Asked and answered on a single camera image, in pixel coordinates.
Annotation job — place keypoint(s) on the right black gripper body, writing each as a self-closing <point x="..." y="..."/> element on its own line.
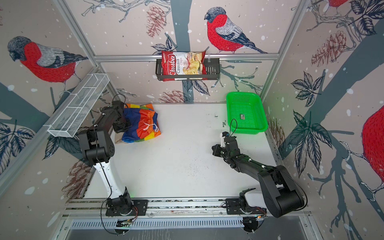
<point x="226" y="155"/>

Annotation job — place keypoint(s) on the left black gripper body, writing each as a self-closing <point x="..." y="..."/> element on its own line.
<point x="122" y="125"/>

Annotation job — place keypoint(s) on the beige drawstring shorts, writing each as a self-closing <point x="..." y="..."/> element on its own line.
<point x="118" y="138"/>

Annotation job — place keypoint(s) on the rainbow coloured shorts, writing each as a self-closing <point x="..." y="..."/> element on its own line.
<point x="144" y="122"/>

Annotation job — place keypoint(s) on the green plastic basket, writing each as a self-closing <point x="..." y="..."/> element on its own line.
<point x="246" y="113"/>

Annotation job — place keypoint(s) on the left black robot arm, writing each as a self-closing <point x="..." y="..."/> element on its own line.
<point x="98" y="147"/>

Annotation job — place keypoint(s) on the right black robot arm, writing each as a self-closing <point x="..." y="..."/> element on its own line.
<point x="281" y="193"/>

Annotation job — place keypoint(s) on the red cassava chips bag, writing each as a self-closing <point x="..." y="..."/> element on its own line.
<point x="182" y="63"/>

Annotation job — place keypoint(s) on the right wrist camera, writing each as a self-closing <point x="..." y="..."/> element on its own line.
<point x="226" y="139"/>

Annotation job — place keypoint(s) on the white wire mesh shelf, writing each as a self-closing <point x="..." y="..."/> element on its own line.
<point x="81" y="101"/>

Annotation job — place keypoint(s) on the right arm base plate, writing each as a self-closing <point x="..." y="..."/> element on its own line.
<point x="240" y="207"/>

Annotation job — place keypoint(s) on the black wire wall basket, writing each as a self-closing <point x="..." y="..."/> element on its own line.
<point x="212" y="66"/>

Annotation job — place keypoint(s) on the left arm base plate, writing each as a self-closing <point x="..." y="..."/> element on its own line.
<point x="119" y="208"/>

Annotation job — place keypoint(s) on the aluminium mounting rail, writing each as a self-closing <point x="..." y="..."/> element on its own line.
<point x="204" y="207"/>

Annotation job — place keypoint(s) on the white vented cable duct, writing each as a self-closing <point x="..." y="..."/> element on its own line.
<point x="157" y="223"/>

